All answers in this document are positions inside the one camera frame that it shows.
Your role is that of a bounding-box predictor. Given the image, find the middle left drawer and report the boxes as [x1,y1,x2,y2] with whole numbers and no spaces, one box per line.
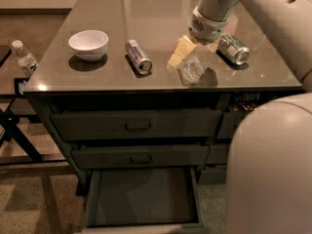
[71,144,210,169]

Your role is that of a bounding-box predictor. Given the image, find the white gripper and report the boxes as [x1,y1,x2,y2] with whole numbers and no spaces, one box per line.
[167,8,228,70]

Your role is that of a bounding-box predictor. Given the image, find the bottom right drawer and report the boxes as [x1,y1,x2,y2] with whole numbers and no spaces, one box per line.
[198,166,226,184]

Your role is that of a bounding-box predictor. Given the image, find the clear plastic water bottle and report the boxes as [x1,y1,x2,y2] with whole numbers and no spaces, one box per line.
[178,50,204,84]

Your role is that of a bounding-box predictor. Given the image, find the green silver soda can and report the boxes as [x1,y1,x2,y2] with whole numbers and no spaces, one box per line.
[217,34,250,65]

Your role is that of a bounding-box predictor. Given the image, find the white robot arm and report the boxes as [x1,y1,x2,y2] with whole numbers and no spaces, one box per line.
[169,0,312,234]

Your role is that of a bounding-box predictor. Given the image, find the small bottle white cap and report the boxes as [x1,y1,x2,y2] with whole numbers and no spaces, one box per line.
[12,40,38,78]

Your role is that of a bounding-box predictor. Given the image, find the middle right drawer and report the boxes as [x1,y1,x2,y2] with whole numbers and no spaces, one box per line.
[206,144,227,165]

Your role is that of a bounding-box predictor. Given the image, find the white ceramic bowl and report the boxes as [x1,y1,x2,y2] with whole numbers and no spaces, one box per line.
[68,30,109,62]

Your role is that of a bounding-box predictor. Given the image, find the top right drawer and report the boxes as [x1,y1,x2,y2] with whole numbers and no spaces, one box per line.
[217,111,243,138]

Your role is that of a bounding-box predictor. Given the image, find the top left drawer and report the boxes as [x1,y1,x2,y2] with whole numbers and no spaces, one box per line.
[51,108,221,140]

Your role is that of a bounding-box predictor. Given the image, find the open bottom left drawer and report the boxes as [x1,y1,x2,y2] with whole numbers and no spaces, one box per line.
[82,168,211,234]

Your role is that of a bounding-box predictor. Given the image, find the snack packets in drawer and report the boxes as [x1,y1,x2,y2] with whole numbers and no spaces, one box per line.
[233,93,260,111]

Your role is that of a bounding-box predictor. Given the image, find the black side table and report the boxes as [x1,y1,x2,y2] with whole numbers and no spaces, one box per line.
[0,45,64,165]

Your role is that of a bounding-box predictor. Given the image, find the slim silver blue can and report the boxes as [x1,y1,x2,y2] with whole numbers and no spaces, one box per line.
[125,40,152,75]

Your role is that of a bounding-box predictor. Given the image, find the smartphone on side table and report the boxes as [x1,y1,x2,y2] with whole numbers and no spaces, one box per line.
[14,78,28,97]

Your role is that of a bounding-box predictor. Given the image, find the dark grey cabinet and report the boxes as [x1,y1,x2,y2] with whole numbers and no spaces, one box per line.
[25,0,302,190]

